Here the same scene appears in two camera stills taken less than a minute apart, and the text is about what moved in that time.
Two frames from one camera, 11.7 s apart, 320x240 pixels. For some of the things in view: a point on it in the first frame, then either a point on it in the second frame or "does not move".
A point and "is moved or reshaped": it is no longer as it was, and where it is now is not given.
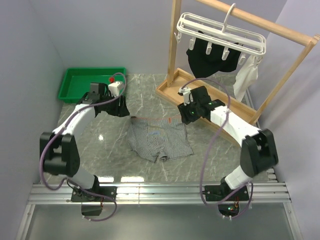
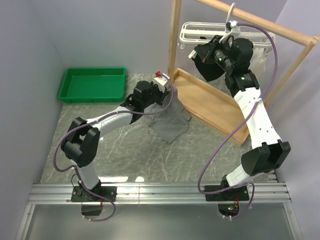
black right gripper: x=185 y=116 to x=224 y=44
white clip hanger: x=221 y=35 is moved or reshaped
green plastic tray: x=77 y=81 does not move
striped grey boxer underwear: x=164 y=137 to x=169 y=120
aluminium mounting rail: x=58 y=194 does not move
